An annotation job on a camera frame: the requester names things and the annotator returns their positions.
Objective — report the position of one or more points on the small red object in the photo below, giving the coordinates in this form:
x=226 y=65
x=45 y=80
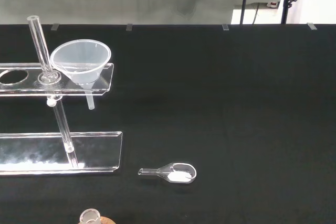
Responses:
x=273 y=4

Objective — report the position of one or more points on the glass weighing funnel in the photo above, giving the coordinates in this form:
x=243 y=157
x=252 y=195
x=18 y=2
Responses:
x=178 y=175

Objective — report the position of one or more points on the round-bottom glass flask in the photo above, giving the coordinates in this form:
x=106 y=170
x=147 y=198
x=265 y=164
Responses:
x=89 y=216

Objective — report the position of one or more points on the clear funnel stand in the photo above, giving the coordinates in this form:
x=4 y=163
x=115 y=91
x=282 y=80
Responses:
x=31 y=153

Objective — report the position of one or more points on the clear cloth clip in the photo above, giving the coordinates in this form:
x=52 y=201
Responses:
x=54 y=26
x=129 y=26
x=225 y=27
x=311 y=26

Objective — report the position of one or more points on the black cloth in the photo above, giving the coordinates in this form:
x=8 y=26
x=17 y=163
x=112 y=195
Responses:
x=223 y=103

